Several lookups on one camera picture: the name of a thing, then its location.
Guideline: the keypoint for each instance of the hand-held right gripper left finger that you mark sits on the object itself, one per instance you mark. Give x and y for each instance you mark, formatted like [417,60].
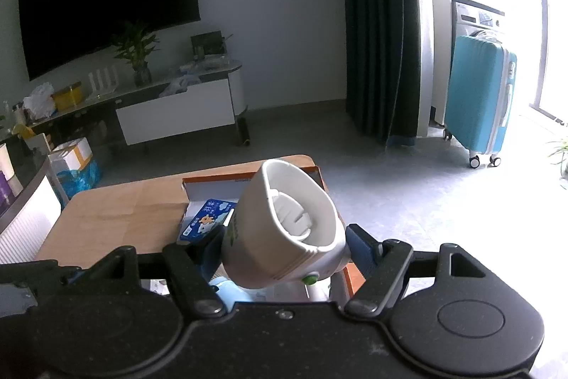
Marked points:
[208,252]

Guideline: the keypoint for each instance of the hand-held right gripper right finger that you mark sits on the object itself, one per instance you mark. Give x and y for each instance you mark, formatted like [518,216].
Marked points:
[361,248]

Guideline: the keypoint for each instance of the blue printed tin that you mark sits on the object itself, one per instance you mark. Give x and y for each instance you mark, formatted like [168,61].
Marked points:
[204,221]

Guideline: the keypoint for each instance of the white and blue round gadget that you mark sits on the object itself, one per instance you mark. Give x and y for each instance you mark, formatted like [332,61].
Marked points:
[230,292]

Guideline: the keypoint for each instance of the white handheld device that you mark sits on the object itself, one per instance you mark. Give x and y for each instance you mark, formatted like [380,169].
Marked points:
[262,237]

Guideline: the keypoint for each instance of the orange cardboard box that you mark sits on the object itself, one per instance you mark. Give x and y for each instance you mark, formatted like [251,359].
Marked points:
[208,188]

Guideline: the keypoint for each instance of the round ribbed cabinet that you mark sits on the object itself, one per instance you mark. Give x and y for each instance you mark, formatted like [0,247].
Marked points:
[26,219]

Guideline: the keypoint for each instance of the blue patterned bag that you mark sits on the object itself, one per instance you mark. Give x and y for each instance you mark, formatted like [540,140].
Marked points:
[82,183]

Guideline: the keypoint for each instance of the white cup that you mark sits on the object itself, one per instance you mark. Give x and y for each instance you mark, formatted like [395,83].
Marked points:
[5,163]

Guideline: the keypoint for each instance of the black rolled mat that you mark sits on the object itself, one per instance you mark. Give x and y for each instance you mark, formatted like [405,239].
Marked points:
[244,132]

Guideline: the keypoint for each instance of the white and yellow carton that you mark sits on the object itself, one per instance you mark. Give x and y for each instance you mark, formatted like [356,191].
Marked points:
[71,155]

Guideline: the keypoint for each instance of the white television console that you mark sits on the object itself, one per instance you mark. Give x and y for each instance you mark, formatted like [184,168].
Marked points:
[177,112]

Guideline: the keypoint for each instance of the pale blue plastic bag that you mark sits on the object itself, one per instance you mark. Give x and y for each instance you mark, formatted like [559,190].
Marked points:
[179,85]

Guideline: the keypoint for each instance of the white plastic bag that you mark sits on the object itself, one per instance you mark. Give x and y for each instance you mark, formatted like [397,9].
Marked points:
[39,101]

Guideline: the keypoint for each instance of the teal suitcase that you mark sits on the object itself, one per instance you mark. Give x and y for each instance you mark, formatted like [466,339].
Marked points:
[479,99]

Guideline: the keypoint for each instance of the yellow box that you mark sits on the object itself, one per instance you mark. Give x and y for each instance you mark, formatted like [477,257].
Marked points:
[66,95]

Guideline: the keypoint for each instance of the white router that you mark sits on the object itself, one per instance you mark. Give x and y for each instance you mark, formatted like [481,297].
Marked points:
[104,83]

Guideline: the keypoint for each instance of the potted bamboo plant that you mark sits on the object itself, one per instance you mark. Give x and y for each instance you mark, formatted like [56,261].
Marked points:
[137,50]

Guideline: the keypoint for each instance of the small spider plant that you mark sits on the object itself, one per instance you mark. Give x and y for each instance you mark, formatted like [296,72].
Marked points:
[560,157]

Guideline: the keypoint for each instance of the dark green curtain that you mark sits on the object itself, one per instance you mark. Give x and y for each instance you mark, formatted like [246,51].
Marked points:
[381,28]

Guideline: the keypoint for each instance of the washing machine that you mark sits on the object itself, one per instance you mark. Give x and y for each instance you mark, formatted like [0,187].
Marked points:
[477,17]

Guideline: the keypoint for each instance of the dark picture frame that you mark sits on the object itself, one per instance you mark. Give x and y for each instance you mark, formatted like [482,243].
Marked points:
[207,44]

